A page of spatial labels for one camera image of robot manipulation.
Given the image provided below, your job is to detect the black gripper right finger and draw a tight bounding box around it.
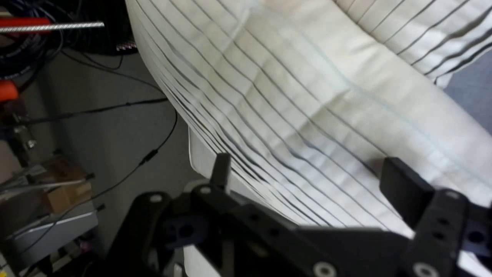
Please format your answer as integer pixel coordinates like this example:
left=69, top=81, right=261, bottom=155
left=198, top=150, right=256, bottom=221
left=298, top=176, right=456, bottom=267
left=379, top=156, right=492, bottom=277

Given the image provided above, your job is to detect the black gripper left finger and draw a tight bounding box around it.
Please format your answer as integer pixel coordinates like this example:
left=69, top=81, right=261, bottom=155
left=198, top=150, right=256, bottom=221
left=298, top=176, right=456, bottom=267
left=101, top=152, right=313, bottom=277

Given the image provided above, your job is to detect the small white striped pillow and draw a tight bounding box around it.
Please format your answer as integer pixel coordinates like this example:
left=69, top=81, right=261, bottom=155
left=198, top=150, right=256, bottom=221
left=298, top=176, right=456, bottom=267
left=333, top=0, right=492, bottom=87

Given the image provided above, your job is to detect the large white striped pillow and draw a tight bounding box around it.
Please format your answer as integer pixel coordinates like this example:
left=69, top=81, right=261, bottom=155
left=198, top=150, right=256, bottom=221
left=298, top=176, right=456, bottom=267
left=124, top=0, right=492, bottom=235

